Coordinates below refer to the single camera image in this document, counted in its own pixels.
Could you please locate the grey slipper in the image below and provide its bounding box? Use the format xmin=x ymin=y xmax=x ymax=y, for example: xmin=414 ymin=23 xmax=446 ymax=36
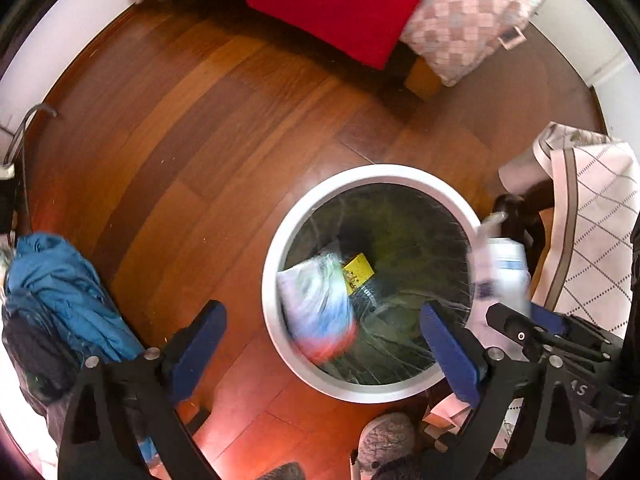
xmin=357 ymin=412 xmax=419 ymax=472

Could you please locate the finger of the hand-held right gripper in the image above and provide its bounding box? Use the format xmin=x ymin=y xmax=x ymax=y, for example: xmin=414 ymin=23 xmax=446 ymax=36
xmin=530 ymin=303 xmax=618 ymax=347
xmin=486 ymin=303 xmax=608 ymax=362

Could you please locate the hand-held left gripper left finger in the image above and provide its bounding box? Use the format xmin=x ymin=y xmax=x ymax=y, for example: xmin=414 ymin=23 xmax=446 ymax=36
xmin=57 ymin=300 xmax=228 ymax=480

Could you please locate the dark cloth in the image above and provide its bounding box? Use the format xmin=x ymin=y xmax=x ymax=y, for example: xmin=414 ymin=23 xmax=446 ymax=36
xmin=2 ymin=305 xmax=85 ymax=403

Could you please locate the white diamond-patterned cloth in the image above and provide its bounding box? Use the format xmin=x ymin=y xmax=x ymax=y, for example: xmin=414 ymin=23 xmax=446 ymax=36
xmin=499 ymin=121 xmax=640 ymax=341

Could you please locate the white round trash bin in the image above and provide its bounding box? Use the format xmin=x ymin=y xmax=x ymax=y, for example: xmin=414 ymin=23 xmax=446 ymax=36
xmin=261 ymin=164 xmax=486 ymax=403

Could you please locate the yellow card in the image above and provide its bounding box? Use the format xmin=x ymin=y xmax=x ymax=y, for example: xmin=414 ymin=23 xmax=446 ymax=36
xmin=342 ymin=254 xmax=376 ymax=293

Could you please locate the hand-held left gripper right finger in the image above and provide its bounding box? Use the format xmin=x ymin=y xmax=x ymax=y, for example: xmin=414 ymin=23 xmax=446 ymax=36
xmin=419 ymin=301 xmax=589 ymax=480

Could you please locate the blue cloth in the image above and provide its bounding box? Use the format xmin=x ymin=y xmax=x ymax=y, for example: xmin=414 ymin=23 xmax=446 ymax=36
xmin=5 ymin=232 xmax=146 ymax=366

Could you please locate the grey cable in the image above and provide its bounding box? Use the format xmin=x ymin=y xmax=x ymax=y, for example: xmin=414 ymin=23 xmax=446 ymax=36
xmin=6 ymin=104 xmax=60 ymax=167

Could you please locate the black bin liner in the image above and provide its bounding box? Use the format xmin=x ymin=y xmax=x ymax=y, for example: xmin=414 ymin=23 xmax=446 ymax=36
xmin=282 ymin=183 xmax=473 ymax=386

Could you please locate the pink checkered pillow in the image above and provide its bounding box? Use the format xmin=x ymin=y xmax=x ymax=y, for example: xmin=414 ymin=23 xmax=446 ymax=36
xmin=400 ymin=0 xmax=543 ymax=87

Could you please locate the red blanket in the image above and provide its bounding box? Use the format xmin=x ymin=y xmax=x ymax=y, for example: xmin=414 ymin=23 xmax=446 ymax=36
xmin=111 ymin=0 xmax=443 ymax=71

